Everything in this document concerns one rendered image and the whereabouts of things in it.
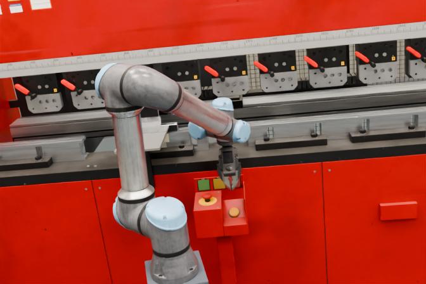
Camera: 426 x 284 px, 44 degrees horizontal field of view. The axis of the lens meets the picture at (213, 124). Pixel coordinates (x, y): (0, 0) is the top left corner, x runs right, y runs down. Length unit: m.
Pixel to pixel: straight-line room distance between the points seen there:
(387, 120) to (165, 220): 1.15
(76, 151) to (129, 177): 0.82
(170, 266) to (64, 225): 0.93
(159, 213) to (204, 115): 0.32
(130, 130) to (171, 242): 0.35
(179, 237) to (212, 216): 0.45
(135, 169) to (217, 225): 0.54
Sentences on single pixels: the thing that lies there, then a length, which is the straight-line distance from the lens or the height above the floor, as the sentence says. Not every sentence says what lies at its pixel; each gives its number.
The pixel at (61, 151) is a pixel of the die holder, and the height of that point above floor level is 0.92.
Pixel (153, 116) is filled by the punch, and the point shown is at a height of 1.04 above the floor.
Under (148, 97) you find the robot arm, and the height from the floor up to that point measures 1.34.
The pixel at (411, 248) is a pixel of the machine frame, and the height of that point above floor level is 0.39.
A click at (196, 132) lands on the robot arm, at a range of 1.80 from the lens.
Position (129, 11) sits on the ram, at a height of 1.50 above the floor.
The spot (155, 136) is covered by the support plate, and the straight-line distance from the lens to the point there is 2.18.
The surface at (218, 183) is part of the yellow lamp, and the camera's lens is 2.13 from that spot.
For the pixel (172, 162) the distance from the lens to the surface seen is 2.22.
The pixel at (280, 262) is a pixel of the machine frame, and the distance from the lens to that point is 2.43.
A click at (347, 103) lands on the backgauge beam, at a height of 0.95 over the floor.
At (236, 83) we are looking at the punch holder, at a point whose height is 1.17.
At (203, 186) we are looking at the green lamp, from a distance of 2.14.
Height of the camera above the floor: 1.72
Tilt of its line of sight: 19 degrees down
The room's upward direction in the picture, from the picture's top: 7 degrees counter-clockwise
